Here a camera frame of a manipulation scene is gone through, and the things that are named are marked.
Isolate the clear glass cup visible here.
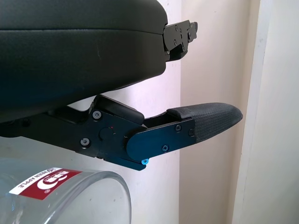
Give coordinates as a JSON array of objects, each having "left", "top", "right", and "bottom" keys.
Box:
[{"left": 0, "top": 154, "right": 132, "bottom": 224}]

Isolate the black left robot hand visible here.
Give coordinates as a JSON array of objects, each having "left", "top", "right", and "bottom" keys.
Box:
[{"left": 0, "top": 0, "right": 244, "bottom": 171}]

